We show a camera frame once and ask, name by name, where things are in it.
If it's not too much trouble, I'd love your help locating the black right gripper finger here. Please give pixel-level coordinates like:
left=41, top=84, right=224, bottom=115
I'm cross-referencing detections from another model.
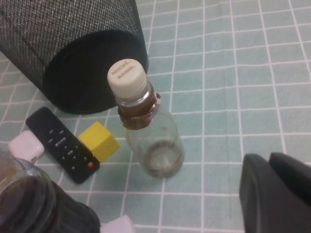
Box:
left=239, top=152, right=311, bottom=233

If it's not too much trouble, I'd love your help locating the brown-label bottle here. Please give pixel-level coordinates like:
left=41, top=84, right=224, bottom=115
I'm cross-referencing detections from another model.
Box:
left=107, top=58, right=185, bottom=180

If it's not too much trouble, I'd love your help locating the black mesh wastebasket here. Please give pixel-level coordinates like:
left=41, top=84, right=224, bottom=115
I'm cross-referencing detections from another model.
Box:
left=0, top=0, right=149, bottom=115

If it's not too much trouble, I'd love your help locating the green checked tablecloth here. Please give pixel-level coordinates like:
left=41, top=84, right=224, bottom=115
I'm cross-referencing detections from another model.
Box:
left=0, top=0, right=311, bottom=233

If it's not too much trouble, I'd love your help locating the white foam cube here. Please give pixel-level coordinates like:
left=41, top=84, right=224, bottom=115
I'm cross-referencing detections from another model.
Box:
left=100, top=215, right=136, bottom=233

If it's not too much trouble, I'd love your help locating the yellow cube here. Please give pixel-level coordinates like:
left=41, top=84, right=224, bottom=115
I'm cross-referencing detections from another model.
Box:
left=78, top=120, right=121, bottom=163

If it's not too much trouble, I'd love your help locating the black remote control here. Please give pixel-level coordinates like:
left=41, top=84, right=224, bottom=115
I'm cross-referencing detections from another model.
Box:
left=25, top=106, right=101, bottom=184

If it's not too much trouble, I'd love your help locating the dark liquid bottle, blue cap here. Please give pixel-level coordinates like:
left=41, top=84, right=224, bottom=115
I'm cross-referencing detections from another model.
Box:
left=0, top=143, right=102, bottom=233

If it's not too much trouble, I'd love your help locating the white earbuds case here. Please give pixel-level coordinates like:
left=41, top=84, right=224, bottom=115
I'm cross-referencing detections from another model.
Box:
left=8, top=130, right=46, bottom=164

